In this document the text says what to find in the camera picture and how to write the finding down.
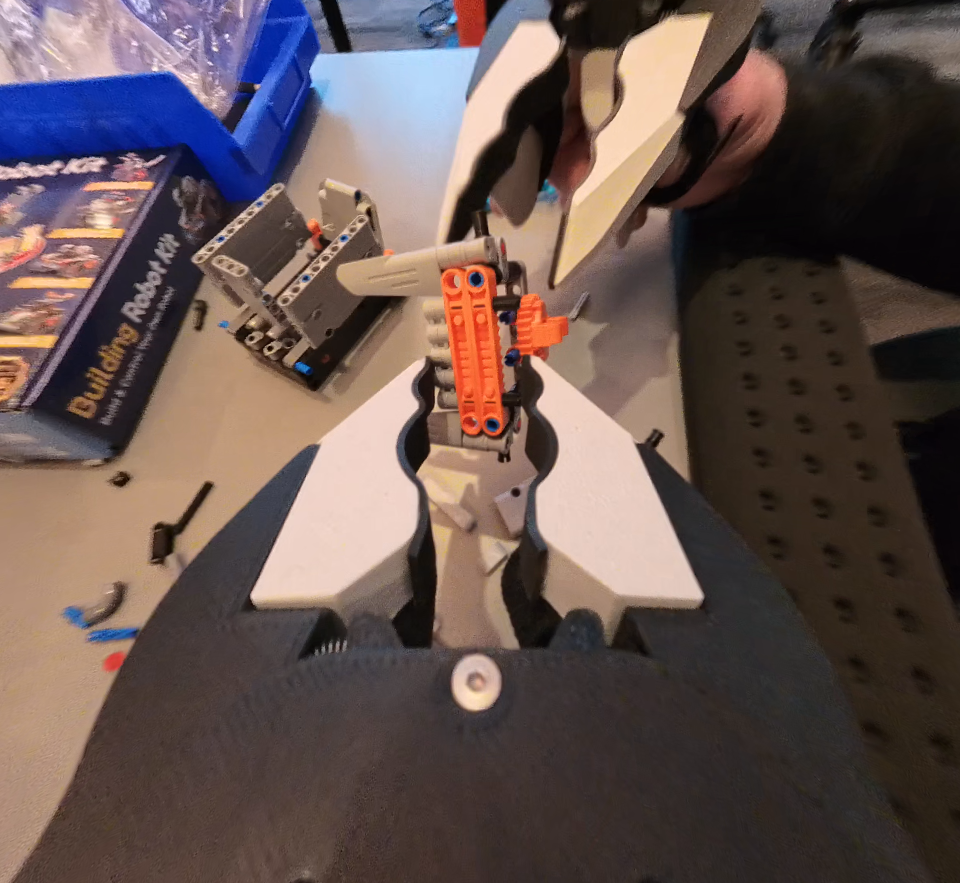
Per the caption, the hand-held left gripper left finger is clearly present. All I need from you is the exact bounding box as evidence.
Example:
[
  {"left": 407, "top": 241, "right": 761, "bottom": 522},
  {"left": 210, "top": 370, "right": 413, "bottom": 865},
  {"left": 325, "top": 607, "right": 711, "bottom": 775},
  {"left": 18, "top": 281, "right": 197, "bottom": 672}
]
[{"left": 251, "top": 366, "right": 436, "bottom": 629}]

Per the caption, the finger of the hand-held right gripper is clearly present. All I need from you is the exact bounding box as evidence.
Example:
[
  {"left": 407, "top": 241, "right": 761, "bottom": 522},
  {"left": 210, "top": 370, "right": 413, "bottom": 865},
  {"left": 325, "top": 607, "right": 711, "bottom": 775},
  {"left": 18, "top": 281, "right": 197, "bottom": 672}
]
[
  {"left": 549, "top": 13, "right": 717, "bottom": 289},
  {"left": 443, "top": 21, "right": 568, "bottom": 250}
]

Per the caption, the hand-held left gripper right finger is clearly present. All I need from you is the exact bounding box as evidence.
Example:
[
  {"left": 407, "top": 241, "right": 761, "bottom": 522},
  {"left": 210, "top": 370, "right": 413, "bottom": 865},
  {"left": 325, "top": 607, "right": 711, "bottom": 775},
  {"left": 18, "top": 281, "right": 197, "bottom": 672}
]
[{"left": 510, "top": 358, "right": 706, "bottom": 629}]

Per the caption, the light grey panel piece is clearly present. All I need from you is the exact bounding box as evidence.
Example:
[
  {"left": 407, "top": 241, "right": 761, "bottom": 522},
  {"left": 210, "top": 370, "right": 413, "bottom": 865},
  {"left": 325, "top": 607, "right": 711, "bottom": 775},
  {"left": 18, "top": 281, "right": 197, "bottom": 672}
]
[{"left": 417, "top": 441, "right": 537, "bottom": 542}]

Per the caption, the small orange gear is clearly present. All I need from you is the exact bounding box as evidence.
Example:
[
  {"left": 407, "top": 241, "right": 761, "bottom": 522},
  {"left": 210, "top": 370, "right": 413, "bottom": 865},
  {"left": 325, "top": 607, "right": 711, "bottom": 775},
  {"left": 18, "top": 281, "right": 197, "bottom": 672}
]
[{"left": 518, "top": 291, "right": 574, "bottom": 359}]

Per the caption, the small orange grey subassembly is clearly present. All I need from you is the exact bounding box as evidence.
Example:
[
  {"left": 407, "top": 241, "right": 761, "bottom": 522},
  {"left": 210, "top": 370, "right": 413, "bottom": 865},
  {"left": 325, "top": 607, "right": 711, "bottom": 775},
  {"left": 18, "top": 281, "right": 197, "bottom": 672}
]
[{"left": 338, "top": 235, "right": 526, "bottom": 442}]

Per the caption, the blue storage bin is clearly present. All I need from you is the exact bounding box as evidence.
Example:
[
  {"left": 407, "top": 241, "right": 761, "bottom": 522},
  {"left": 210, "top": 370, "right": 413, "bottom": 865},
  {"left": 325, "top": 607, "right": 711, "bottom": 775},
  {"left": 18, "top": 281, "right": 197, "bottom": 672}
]
[{"left": 0, "top": 0, "right": 321, "bottom": 206}]

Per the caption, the person's right forearm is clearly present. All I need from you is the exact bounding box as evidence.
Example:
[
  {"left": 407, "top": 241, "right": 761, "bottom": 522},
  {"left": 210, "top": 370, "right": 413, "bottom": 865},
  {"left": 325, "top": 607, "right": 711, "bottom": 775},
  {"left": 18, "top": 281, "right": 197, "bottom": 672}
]
[{"left": 750, "top": 51, "right": 960, "bottom": 262}]

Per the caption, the grey elbow piece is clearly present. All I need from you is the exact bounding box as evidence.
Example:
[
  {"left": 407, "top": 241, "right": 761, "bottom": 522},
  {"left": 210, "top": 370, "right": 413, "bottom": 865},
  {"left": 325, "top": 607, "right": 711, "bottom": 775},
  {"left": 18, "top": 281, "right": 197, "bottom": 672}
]
[{"left": 83, "top": 580, "right": 129, "bottom": 626}]

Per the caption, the person's right hand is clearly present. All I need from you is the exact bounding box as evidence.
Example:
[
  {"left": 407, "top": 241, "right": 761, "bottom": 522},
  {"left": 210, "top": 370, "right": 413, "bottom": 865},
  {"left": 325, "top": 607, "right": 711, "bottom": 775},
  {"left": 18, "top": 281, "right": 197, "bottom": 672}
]
[{"left": 645, "top": 51, "right": 786, "bottom": 209}]

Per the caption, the black angled axle piece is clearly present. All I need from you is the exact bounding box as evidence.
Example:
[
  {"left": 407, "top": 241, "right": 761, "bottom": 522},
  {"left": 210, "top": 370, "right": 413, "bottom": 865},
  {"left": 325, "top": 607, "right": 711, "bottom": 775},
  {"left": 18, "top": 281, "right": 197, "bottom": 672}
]
[{"left": 147, "top": 481, "right": 216, "bottom": 566}]

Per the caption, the black studded mat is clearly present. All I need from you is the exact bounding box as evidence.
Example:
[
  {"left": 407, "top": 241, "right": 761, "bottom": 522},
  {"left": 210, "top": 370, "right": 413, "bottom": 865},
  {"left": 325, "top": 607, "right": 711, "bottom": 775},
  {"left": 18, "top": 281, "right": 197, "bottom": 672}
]
[{"left": 675, "top": 216, "right": 960, "bottom": 883}]

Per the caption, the grey black robot model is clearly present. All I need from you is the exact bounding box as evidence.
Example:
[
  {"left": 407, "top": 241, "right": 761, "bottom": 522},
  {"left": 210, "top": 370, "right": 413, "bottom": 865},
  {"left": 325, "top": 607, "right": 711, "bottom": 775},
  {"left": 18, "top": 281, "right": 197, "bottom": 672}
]
[{"left": 192, "top": 178, "right": 399, "bottom": 392}]

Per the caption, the blue robot kit box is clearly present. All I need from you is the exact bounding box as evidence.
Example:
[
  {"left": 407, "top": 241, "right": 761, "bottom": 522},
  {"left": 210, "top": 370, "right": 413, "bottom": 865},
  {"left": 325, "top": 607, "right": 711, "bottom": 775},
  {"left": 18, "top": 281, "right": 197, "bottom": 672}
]
[{"left": 0, "top": 148, "right": 207, "bottom": 464}]

